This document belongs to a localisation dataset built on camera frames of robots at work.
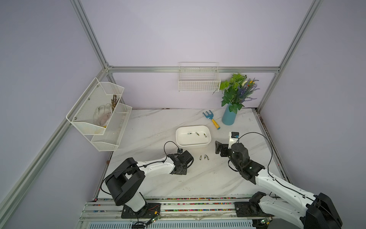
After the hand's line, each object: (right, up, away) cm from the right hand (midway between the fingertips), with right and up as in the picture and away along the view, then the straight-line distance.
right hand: (223, 143), depth 83 cm
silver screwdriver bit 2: (-14, +4, +21) cm, 26 cm away
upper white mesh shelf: (-75, +18, -6) cm, 77 cm away
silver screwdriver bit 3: (-8, +3, +21) cm, 22 cm away
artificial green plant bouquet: (+10, +33, +3) cm, 34 cm away
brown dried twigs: (-64, +24, -3) cm, 69 cm away
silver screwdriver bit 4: (-9, -10, +11) cm, 17 cm away
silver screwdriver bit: (-20, +5, +21) cm, 29 cm away
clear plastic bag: (-69, +17, -6) cm, 71 cm away
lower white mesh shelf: (-69, +6, +7) cm, 70 cm away
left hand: (-26, -18, +4) cm, 32 cm away
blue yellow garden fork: (-3, +18, +32) cm, 36 cm away
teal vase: (+11, +17, +25) cm, 32 cm away
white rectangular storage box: (-17, +3, +21) cm, 27 cm away
